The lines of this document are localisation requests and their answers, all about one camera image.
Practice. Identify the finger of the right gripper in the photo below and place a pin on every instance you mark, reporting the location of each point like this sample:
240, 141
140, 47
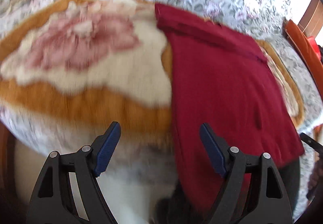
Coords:
317, 147

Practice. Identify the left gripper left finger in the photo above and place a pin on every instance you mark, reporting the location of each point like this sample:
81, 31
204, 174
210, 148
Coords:
67, 190

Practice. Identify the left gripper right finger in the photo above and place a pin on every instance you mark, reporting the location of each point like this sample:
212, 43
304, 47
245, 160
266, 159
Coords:
252, 190

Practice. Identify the dark red knit sweater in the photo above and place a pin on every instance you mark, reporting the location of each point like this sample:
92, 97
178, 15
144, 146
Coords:
221, 77

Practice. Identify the person's right hand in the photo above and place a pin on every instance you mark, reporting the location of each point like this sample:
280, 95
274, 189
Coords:
314, 179

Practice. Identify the orange velvet cushion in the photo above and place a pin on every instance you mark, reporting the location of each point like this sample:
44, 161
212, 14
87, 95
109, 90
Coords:
306, 52

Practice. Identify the red item behind cushion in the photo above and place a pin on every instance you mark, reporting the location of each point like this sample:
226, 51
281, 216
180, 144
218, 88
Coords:
316, 48

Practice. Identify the wooden chair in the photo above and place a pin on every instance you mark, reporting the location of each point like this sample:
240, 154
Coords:
311, 22

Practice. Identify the orange floral plush blanket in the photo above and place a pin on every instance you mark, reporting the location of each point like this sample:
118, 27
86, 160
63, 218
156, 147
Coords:
84, 64

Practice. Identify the floral quilt bedspread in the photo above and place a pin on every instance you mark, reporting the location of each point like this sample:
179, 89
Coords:
154, 170

